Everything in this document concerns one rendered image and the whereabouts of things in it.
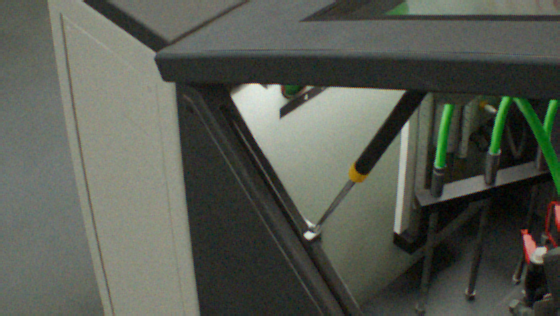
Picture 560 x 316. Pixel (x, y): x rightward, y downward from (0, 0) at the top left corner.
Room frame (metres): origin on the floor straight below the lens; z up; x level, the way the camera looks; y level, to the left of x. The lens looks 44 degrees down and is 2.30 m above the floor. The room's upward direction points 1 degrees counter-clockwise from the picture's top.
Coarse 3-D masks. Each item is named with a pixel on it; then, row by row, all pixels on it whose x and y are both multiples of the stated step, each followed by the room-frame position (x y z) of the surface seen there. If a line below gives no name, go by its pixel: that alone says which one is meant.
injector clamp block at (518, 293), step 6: (522, 282) 1.09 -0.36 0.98; (546, 282) 1.08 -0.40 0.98; (516, 288) 1.08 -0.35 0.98; (522, 288) 1.08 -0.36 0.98; (510, 294) 1.07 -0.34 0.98; (516, 294) 1.06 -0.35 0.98; (522, 294) 1.06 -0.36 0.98; (504, 300) 1.05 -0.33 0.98; (510, 300) 1.05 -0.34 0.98; (540, 300) 1.07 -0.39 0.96; (498, 306) 1.04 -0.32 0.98; (504, 306) 1.04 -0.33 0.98; (492, 312) 1.03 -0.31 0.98; (498, 312) 1.03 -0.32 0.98; (504, 312) 1.03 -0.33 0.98
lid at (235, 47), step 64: (256, 0) 1.09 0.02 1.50; (320, 0) 1.00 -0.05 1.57; (384, 0) 0.98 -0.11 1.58; (448, 0) 0.91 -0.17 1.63; (512, 0) 0.85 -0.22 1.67; (192, 64) 0.96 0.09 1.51; (256, 64) 0.88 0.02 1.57; (320, 64) 0.82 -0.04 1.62; (384, 64) 0.76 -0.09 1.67; (448, 64) 0.71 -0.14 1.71; (512, 64) 0.67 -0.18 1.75
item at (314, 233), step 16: (416, 96) 0.78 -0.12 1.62; (400, 112) 0.79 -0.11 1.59; (384, 128) 0.81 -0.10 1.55; (400, 128) 0.80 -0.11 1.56; (368, 144) 0.83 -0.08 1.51; (384, 144) 0.81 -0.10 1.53; (368, 160) 0.83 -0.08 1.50; (352, 176) 0.84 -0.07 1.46; (336, 208) 0.88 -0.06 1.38; (320, 224) 0.89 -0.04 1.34; (320, 240) 0.90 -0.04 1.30
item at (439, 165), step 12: (444, 108) 1.15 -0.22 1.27; (528, 108) 0.98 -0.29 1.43; (444, 120) 1.15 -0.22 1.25; (528, 120) 0.97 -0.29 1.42; (444, 132) 1.15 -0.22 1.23; (540, 132) 0.95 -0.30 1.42; (444, 144) 1.16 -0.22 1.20; (540, 144) 0.94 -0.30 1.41; (444, 156) 1.16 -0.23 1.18; (552, 156) 0.92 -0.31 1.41; (444, 168) 1.16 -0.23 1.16; (552, 168) 0.91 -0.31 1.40
